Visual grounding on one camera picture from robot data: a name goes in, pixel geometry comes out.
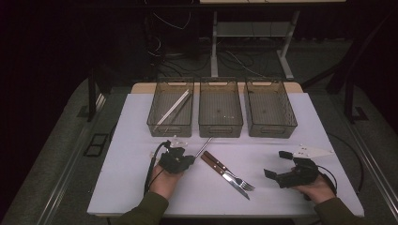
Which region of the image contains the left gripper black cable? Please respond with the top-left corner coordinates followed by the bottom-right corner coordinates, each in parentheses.
top-left (144, 140), bottom-right (172, 196)

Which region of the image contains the black metal stand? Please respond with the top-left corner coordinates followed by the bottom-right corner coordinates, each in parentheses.
top-left (78, 67), bottom-right (105, 123)
top-left (344, 78), bottom-right (370, 124)

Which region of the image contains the black floor frame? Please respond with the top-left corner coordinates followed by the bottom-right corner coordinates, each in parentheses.
top-left (83, 133), bottom-right (110, 158)

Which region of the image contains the person's right hand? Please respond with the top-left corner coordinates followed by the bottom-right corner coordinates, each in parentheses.
top-left (292, 173), bottom-right (338, 204)

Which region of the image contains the bundle of floor cables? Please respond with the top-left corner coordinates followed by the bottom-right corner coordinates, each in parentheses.
top-left (149, 34), bottom-right (283, 79)

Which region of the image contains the metal floor rail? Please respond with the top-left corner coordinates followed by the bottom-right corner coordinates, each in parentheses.
top-left (36, 93), bottom-right (107, 225)
top-left (346, 121), bottom-right (398, 214)

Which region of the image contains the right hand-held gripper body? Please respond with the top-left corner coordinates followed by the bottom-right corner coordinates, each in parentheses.
top-left (276, 143), bottom-right (333, 189)

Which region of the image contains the wooden-handled fork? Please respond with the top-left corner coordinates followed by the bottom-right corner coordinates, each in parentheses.
top-left (203, 150), bottom-right (256, 192)

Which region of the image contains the white metal desk frame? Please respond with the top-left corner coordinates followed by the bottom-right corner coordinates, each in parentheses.
top-left (199, 0), bottom-right (346, 81)

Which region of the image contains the metal chopsticks pair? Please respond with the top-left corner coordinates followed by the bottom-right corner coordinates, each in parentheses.
top-left (154, 90), bottom-right (191, 127)

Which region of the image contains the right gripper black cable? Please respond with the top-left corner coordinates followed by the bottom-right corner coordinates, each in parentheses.
top-left (317, 164), bottom-right (340, 196)

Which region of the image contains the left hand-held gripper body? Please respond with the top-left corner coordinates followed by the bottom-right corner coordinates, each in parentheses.
top-left (158, 139), bottom-right (189, 174)

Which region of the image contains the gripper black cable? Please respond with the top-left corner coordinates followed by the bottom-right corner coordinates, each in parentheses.
top-left (144, 140), bottom-right (172, 196)
top-left (317, 164), bottom-right (340, 196)

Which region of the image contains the long black floor cable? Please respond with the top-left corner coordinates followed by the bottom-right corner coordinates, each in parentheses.
top-left (327, 132), bottom-right (365, 193)

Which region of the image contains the transparent brown plastic bin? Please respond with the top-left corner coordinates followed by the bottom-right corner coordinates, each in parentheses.
top-left (243, 77), bottom-right (299, 140)
top-left (145, 77), bottom-right (195, 139)
top-left (198, 77), bottom-right (244, 139)

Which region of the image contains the wooden-handled knife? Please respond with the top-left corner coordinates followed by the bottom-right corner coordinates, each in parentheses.
top-left (200, 154), bottom-right (252, 201)

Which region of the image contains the white chopstick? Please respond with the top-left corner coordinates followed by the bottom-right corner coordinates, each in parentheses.
top-left (152, 89), bottom-right (191, 126)

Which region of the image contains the hanging white cable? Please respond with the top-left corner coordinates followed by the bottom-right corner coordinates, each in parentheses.
top-left (145, 0), bottom-right (192, 31)

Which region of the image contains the person's left hand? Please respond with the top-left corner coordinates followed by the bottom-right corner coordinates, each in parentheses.
top-left (149, 165), bottom-right (185, 201)

